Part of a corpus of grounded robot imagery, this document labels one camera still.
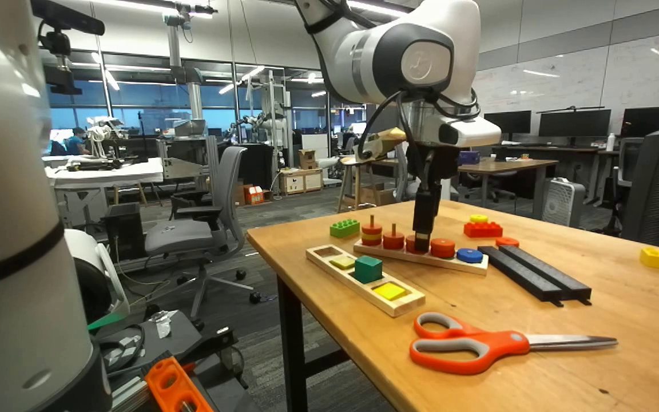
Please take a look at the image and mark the white box fan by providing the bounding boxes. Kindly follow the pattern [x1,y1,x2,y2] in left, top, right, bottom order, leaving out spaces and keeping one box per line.
[541,177,588,228]

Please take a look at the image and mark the wooden stool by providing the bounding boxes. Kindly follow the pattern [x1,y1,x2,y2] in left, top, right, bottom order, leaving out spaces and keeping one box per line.
[335,154,379,212]

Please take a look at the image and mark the wooden peg token holder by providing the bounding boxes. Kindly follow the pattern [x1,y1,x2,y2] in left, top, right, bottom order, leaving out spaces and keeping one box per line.
[351,238,493,277]

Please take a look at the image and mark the yellow-green flat block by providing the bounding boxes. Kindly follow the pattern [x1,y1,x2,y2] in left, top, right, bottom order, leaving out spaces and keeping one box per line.
[328,253,360,273]

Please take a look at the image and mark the red toy brick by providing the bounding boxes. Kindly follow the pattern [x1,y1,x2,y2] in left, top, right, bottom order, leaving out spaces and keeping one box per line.
[463,220,505,240]

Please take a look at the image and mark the white cylindrical stand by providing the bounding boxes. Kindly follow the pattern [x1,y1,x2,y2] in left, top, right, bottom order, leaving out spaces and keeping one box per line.
[0,0,114,412]

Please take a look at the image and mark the orange round token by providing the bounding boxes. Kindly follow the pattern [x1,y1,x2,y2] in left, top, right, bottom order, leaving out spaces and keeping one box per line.
[427,238,457,261]

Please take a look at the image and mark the orange handled scissors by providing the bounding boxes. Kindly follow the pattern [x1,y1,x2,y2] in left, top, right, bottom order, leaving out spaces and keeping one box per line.
[407,309,621,378]

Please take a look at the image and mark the wooden office desk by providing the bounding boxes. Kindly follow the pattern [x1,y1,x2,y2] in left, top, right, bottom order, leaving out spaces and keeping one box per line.
[455,155,560,222]

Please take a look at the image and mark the orange plastic tool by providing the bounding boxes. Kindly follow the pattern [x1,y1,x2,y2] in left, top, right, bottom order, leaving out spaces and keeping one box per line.
[144,355,216,412]

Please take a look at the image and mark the green toy brick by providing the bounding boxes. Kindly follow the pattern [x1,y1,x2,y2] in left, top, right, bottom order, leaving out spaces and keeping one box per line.
[328,218,362,240]

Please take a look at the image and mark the green cube block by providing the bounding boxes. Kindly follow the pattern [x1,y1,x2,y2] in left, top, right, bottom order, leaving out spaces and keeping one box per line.
[352,253,385,287]

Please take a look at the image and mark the red round token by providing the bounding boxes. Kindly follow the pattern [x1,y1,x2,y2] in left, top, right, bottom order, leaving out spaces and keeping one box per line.
[403,233,433,257]

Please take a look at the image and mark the wooden shape sorter board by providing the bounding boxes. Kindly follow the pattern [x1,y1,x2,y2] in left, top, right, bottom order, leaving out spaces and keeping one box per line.
[304,243,427,320]

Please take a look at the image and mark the black double rail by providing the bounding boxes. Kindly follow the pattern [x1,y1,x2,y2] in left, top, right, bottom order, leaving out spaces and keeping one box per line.
[477,243,596,309]

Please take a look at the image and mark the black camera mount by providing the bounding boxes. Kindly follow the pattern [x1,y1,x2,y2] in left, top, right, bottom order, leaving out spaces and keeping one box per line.
[30,0,108,99]

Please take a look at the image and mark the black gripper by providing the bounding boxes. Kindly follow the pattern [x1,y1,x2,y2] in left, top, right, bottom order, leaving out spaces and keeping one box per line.
[407,145,463,253]

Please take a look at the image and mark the black computer monitor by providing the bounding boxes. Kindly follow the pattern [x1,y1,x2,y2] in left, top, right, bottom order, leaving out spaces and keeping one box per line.
[537,107,613,140]
[618,102,659,140]
[482,107,535,140]

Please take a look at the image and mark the yellow square block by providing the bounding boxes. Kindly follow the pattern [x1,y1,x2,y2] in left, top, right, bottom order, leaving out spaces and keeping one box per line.
[371,278,409,304]

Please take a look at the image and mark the white office table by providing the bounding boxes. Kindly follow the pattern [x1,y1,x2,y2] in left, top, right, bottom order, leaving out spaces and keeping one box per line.
[44,154,168,194]

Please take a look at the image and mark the blue round token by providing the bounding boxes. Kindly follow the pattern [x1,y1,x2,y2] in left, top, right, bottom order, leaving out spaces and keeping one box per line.
[455,248,485,266]

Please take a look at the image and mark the red-orange round token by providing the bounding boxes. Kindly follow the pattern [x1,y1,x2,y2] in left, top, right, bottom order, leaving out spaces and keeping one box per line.
[382,222,407,251]

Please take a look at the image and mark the orange stacked token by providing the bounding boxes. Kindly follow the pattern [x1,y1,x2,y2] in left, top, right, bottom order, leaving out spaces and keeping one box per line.
[360,212,385,248]

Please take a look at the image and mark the grey office chair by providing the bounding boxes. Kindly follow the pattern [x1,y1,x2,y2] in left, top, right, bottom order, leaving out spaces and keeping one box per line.
[141,145,266,325]

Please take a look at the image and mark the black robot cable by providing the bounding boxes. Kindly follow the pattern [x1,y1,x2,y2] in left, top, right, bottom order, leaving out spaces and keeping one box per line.
[354,90,409,162]

